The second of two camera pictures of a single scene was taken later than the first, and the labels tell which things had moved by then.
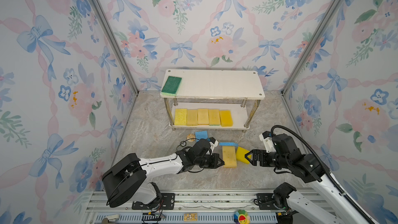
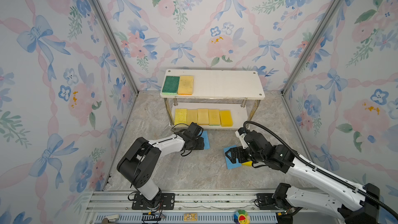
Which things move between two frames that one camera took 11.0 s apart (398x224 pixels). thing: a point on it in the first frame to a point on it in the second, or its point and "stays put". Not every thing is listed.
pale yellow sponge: [192, 117] stays put
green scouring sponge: [171, 85] stays put
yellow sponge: [226, 120] stays put
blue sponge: [228, 144] to [230, 165]
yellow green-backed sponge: [214, 117] stays put
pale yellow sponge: [229, 156] to [185, 85]
